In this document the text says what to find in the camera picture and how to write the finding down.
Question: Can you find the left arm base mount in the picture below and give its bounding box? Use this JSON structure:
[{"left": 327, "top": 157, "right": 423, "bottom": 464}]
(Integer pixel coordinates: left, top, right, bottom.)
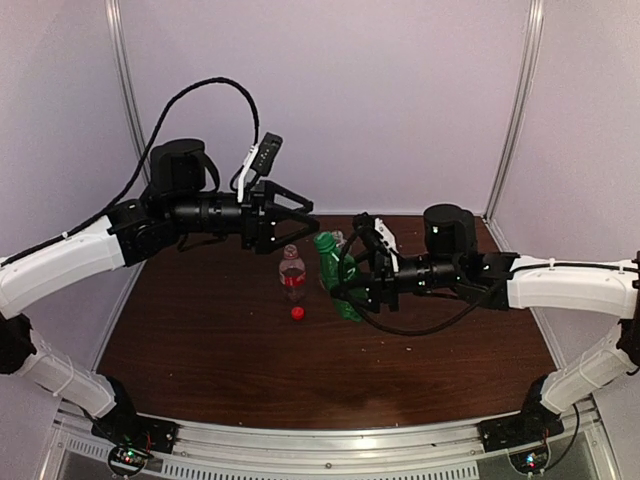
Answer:
[{"left": 85, "top": 376, "right": 178, "bottom": 454}]

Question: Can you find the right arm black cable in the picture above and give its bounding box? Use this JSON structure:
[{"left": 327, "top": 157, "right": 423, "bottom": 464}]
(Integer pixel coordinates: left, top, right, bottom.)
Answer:
[{"left": 337, "top": 219, "right": 506, "bottom": 335}]

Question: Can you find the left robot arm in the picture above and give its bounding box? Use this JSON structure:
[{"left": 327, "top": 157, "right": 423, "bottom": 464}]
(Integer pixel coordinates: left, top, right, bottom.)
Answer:
[{"left": 1, "top": 133, "right": 319, "bottom": 444}]

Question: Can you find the left circuit board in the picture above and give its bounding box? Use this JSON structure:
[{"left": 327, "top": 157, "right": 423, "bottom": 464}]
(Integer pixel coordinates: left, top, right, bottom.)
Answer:
[{"left": 107, "top": 445, "right": 151, "bottom": 477}]

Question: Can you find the red label cola bottle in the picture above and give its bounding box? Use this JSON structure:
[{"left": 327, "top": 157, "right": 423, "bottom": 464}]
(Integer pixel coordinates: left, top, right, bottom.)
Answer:
[{"left": 279, "top": 244, "right": 306, "bottom": 302}]

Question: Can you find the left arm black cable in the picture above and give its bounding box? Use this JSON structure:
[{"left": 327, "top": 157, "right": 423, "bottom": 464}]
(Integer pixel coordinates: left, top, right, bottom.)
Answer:
[{"left": 0, "top": 76, "right": 262, "bottom": 264}]

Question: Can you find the red bottle cap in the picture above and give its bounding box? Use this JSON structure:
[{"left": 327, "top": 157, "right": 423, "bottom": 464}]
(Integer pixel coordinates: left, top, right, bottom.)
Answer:
[{"left": 291, "top": 306, "right": 305, "bottom": 321}]

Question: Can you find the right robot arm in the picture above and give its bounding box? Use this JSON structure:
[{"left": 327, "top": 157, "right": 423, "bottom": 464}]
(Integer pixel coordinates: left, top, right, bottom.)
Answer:
[{"left": 328, "top": 204, "right": 639, "bottom": 442}]

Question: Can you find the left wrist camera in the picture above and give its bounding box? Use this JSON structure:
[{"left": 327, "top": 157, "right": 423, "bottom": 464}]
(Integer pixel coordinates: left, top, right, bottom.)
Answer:
[{"left": 231, "top": 132, "right": 283, "bottom": 203}]

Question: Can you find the corner aluminium post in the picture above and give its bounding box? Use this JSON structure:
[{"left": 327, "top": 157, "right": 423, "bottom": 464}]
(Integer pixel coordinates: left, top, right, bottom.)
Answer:
[
  {"left": 104, "top": 0, "right": 145, "bottom": 155},
  {"left": 484, "top": 0, "right": 544, "bottom": 223}
]

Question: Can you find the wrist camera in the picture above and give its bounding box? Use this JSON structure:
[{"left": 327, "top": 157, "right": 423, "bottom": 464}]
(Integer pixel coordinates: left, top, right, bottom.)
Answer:
[
  {"left": 352, "top": 212, "right": 399, "bottom": 273},
  {"left": 231, "top": 132, "right": 283, "bottom": 203}
]

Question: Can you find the green bottle cap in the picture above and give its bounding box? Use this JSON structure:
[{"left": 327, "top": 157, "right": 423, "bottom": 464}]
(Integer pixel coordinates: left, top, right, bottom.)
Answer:
[{"left": 314, "top": 231, "right": 340, "bottom": 256}]

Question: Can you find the aluminium front rail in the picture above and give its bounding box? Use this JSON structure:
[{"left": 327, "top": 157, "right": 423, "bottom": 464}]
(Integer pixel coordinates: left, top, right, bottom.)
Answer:
[{"left": 35, "top": 398, "right": 622, "bottom": 479}]

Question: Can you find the right circuit board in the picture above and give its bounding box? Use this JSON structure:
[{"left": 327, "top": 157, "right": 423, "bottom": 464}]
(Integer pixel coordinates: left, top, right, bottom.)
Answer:
[{"left": 509, "top": 446, "right": 550, "bottom": 476}]

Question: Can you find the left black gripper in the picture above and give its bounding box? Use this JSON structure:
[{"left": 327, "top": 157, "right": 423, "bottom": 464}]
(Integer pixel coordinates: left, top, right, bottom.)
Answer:
[{"left": 168, "top": 178, "right": 321, "bottom": 254}]

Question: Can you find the circuit board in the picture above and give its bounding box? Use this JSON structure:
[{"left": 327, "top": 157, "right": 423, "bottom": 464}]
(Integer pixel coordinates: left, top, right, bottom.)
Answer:
[
  {"left": 107, "top": 445, "right": 151, "bottom": 477},
  {"left": 509, "top": 446, "right": 550, "bottom": 476}
]

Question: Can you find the green plastic bottle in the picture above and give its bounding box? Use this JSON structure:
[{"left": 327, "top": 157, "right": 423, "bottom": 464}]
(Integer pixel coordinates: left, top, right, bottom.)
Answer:
[{"left": 327, "top": 235, "right": 363, "bottom": 323}]

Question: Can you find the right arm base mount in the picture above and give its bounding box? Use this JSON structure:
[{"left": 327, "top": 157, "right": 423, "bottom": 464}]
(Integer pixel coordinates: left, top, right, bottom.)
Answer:
[{"left": 478, "top": 376, "right": 564, "bottom": 452}]

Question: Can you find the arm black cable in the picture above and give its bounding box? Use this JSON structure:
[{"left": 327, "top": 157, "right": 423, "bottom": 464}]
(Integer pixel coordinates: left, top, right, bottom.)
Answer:
[
  {"left": 0, "top": 76, "right": 262, "bottom": 264},
  {"left": 337, "top": 219, "right": 506, "bottom": 335}
]

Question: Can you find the left corner aluminium post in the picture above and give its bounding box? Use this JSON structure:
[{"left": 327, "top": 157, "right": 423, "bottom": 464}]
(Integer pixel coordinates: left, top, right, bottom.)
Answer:
[{"left": 104, "top": 0, "right": 145, "bottom": 155}]

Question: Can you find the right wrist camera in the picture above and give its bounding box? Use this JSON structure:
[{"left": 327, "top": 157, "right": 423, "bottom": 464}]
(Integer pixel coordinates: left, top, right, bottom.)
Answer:
[{"left": 352, "top": 212, "right": 399, "bottom": 273}]

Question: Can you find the right corner aluminium post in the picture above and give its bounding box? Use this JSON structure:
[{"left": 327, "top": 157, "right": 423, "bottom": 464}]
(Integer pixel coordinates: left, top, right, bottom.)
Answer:
[{"left": 484, "top": 0, "right": 544, "bottom": 223}]

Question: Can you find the clear wide plastic bottle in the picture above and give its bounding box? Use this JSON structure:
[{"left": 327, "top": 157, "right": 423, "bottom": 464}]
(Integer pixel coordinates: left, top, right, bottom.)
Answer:
[{"left": 319, "top": 230, "right": 346, "bottom": 291}]

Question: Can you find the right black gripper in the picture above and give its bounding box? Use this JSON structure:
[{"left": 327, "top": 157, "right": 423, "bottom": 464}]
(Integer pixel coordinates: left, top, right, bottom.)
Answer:
[{"left": 330, "top": 247, "right": 461, "bottom": 315}]

